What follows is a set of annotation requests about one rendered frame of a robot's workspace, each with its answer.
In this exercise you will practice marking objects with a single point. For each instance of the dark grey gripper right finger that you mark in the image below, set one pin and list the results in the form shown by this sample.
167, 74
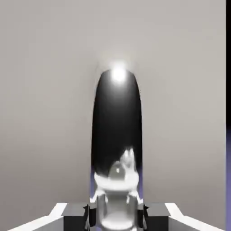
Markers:
157, 218

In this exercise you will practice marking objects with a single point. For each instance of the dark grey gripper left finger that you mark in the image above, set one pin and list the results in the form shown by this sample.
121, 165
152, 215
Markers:
74, 218

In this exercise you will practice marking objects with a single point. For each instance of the light grey cabinet door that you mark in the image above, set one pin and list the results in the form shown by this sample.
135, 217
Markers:
45, 90

